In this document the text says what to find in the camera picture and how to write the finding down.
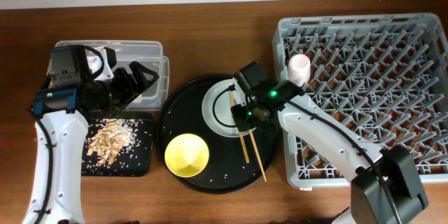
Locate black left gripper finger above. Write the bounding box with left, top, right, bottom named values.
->
left=115, top=92, right=141, bottom=111
left=129, top=61, right=159, bottom=93

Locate wooden chopstick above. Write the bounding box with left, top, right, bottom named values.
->
left=228, top=91, right=250, bottom=164
left=248, top=129, right=267, bottom=182

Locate grey plate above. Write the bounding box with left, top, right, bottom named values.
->
left=202, top=78, right=246, bottom=138

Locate pink cup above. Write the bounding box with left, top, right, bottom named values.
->
left=287, top=54, right=311, bottom=87

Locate yellow bowl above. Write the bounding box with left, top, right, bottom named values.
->
left=164, top=134, right=210, bottom=178

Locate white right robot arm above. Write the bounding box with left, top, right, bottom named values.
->
left=231, top=62, right=428, bottom=223

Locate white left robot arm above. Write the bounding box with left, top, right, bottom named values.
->
left=23, top=44, right=159, bottom=223

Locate grey dishwasher rack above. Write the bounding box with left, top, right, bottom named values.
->
left=272, top=13, right=447, bottom=183

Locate clear plastic bin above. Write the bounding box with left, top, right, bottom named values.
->
left=47, top=39, right=171, bottom=111

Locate food scraps and rice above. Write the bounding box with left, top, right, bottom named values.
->
left=86, top=119, right=143, bottom=168

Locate black rectangular tray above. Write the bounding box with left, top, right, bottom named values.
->
left=81, top=111, right=155, bottom=177

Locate round black tray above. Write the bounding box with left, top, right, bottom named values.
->
left=155, top=74, right=263, bottom=194

